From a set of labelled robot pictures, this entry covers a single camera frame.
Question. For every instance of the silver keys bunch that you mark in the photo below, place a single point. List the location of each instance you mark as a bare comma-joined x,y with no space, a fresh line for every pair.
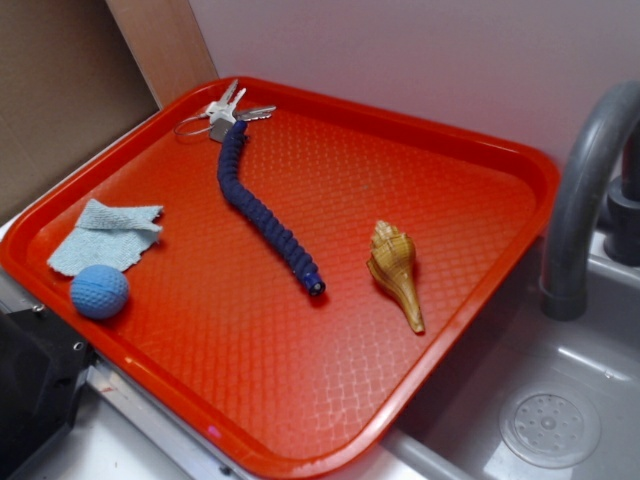
223,114

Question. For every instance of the sink drain cover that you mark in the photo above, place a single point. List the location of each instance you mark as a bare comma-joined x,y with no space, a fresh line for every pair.
549,425

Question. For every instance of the brown spiral seashell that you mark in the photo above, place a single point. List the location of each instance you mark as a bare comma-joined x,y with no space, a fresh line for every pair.
391,264

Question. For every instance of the light blue cloth piece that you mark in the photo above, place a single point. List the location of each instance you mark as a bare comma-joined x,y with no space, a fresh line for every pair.
116,237

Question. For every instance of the dark grey faucet knob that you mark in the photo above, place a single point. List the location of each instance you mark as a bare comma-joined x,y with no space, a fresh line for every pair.
622,242

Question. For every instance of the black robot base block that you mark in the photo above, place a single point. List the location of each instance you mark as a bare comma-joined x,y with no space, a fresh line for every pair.
44,366

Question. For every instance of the brown cardboard panel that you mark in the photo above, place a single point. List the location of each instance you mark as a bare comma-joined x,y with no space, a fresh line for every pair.
69,87

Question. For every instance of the grey toy faucet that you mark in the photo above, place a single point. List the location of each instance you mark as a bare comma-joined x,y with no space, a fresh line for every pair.
607,146

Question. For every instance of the grey plastic sink basin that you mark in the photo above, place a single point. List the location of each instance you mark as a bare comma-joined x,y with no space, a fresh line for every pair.
450,430

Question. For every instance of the wooden board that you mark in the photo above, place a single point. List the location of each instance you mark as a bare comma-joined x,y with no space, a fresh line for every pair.
167,45

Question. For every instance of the blue dimpled ball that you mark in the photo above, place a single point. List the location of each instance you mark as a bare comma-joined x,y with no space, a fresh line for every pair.
99,292

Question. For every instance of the red plastic tray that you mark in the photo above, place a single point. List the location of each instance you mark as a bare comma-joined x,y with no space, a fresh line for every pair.
218,329

